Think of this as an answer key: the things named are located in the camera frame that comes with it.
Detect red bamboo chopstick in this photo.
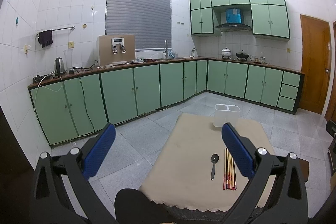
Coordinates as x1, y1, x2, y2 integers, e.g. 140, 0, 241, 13
232, 157, 236, 190

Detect red orange patterned chopstick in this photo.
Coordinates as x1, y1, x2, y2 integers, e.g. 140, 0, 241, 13
228, 151, 232, 190

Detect black spoon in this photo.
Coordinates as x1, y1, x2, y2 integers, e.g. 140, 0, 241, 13
211, 153, 219, 181

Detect black chopstick gold band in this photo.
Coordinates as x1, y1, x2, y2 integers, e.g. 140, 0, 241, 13
226, 148, 230, 189

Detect red-end bamboo chopstick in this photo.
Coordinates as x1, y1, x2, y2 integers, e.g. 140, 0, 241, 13
223, 148, 227, 190

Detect green lower kitchen cabinets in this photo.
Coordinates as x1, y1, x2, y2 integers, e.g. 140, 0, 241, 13
28, 58, 305, 146

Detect green kitchen cabinets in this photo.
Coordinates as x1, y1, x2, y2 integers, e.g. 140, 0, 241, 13
28, 58, 305, 146
189, 0, 290, 41

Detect green upper kitchen cabinets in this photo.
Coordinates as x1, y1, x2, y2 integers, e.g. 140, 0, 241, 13
189, 0, 290, 41

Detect beige tablecloth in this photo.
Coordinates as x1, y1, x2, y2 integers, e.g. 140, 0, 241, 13
138, 113, 276, 212

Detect white utensil holder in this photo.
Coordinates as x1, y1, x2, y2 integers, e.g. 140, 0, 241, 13
213, 104, 240, 127

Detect black chair back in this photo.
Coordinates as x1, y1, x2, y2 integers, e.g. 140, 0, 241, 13
114, 189, 173, 223

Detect steel electric kettle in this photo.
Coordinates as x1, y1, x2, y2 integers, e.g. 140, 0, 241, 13
54, 57, 66, 76

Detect black wok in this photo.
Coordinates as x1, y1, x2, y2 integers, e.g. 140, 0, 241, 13
236, 51, 249, 61

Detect white cooking pot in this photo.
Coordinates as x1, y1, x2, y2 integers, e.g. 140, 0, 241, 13
222, 48, 232, 60

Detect clear glass vase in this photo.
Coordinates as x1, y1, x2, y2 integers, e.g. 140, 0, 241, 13
63, 49, 73, 72

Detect brown water dispenser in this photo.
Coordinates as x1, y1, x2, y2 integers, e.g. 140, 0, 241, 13
96, 34, 135, 67

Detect dark hanging towel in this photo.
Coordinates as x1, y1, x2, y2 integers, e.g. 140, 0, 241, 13
38, 30, 53, 48

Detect range hood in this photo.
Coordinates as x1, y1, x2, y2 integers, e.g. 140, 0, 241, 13
215, 8, 252, 32

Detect metal towel bar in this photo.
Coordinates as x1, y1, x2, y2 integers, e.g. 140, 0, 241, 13
36, 26, 76, 38

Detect steel faucet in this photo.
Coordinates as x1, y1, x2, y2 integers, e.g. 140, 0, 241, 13
163, 39, 169, 59

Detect wooden door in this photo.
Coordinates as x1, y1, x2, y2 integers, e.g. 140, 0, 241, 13
299, 15, 331, 114

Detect grey window blind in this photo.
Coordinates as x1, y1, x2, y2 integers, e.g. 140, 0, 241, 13
105, 0, 172, 50

